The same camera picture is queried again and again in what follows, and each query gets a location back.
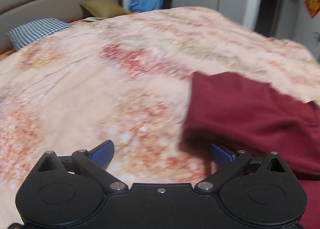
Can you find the dark red long-sleeve sweater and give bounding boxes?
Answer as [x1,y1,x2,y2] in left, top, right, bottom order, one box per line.
[182,72,319,228]

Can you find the blue clothes pile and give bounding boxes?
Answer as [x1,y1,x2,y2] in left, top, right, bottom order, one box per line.
[129,0,164,13]

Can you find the floral pink bed quilt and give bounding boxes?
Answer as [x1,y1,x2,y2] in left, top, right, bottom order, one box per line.
[1,7,319,228]

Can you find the black white checked pillow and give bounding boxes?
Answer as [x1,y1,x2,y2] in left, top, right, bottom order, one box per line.
[7,18,72,50]

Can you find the olive green pillow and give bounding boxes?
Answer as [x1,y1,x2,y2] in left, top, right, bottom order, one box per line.
[80,0,128,18]

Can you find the white room door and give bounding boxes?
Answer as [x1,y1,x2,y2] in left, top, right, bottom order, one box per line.
[293,0,319,62]

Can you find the red fu character decoration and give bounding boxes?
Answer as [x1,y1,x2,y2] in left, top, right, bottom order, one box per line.
[304,0,320,19]

